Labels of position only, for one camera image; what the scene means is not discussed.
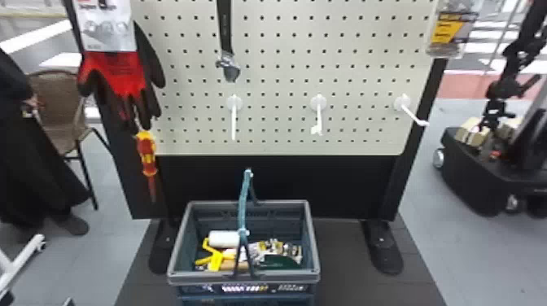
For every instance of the blue basket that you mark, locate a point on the blue basket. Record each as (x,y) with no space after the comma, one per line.
(273,213)

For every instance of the white paint roller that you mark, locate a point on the white paint roller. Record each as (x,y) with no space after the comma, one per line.
(223,239)

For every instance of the white pegboard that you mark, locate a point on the white pegboard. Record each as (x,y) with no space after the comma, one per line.
(299,55)

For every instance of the green tool packet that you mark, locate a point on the green tool packet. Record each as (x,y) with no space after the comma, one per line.
(277,254)

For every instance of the red and yellow screwdriver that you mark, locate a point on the red and yellow screwdriver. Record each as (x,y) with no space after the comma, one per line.
(147,154)

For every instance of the black wrench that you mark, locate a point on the black wrench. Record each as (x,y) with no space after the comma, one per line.
(224,30)

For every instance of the red and black gloves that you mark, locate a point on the red and black gloves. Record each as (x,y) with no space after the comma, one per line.
(115,72)

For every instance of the yellow tool packet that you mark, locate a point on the yellow tool packet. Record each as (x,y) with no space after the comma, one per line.
(448,30)

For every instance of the brown chair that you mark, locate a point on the brown chair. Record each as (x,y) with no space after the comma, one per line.
(55,107)

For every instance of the person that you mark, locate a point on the person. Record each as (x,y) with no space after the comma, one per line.
(25,171)

